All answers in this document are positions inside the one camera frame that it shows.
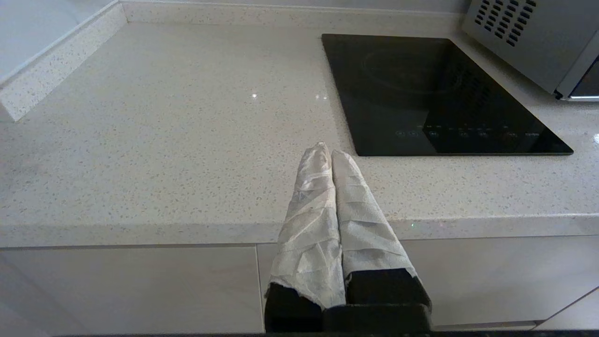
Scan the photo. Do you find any black induction cooktop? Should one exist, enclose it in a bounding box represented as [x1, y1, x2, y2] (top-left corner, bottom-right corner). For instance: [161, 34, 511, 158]
[321, 33, 575, 157]

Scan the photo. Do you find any silver black microwave oven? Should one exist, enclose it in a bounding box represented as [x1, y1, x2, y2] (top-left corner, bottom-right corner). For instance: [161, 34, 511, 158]
[461, 0, 599, 102]

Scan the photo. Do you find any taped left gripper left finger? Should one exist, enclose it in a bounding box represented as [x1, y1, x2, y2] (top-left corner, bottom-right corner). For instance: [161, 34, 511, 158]
[264, 142, 347, 333]

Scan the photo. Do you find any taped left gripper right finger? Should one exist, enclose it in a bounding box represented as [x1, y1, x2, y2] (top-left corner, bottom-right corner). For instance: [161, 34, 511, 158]
[330, 150, 432, 323]

